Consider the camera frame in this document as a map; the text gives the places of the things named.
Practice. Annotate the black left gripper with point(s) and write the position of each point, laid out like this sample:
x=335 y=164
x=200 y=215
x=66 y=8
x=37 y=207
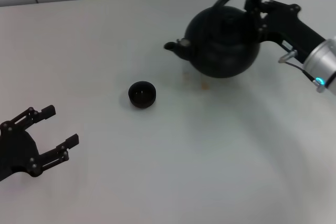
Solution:
x=18 y=150

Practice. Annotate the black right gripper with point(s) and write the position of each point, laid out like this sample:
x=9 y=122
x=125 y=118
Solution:
x=286 y=27

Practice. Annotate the black round teapot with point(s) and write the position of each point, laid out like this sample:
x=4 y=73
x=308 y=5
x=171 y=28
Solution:
x=215 y=51

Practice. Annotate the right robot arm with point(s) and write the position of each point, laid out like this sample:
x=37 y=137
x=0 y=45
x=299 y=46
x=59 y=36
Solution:
x=325 y=61

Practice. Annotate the dark brown teacup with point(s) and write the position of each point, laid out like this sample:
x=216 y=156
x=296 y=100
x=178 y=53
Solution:
x=141 y=98

